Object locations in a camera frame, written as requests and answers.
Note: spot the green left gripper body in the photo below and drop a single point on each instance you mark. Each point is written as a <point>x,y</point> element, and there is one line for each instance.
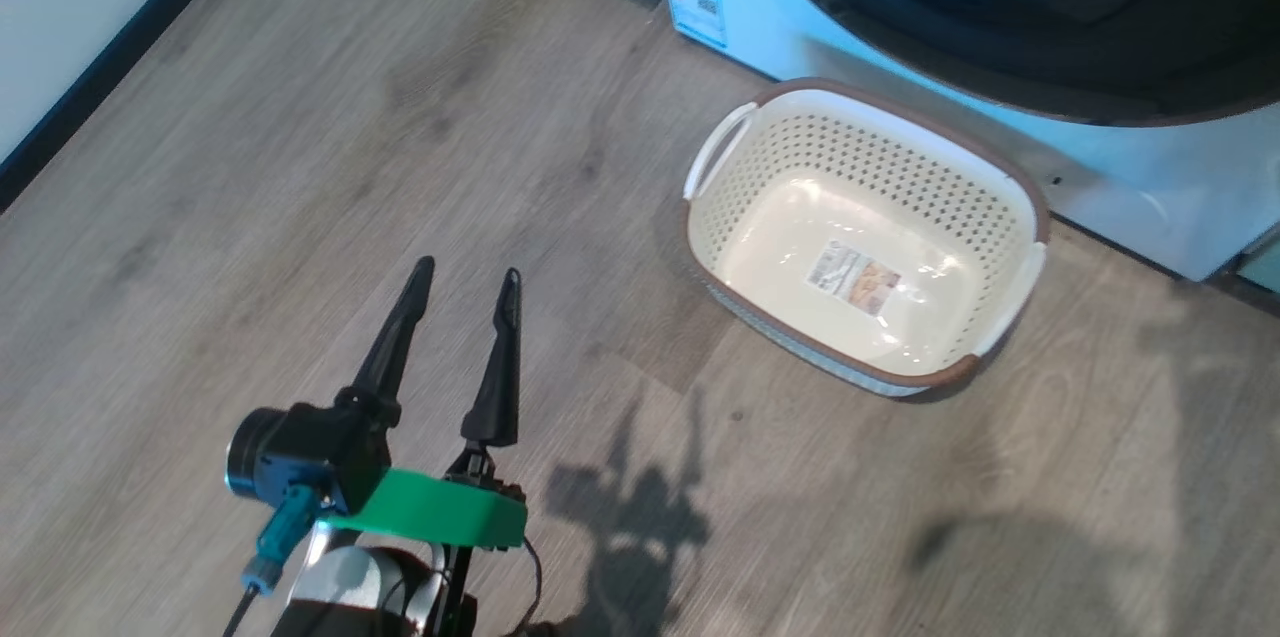
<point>440,512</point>

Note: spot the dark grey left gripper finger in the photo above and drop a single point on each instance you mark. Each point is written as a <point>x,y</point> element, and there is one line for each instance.
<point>500,377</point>
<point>390,357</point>

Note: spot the round dark washing machine door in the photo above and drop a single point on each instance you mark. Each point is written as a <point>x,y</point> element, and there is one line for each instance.
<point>1100,67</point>

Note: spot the white front-load washing machine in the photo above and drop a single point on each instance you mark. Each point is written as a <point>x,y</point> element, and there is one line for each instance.
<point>770,27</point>

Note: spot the cream perforated laundry basket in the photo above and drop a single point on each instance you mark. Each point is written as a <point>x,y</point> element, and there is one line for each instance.
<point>800,217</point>

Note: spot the printed basket label sticker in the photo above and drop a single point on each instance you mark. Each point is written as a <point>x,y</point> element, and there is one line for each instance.
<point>855,279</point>

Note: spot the black baseboard strip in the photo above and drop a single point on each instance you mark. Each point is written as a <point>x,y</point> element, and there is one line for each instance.
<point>100,82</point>

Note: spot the blue white energy label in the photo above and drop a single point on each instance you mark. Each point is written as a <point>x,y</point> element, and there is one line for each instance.
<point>695,7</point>

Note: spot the round white filter cover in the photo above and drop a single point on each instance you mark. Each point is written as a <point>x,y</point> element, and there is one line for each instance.
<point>1120,207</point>

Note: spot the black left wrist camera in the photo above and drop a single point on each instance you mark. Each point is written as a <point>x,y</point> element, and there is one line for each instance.
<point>310,452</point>

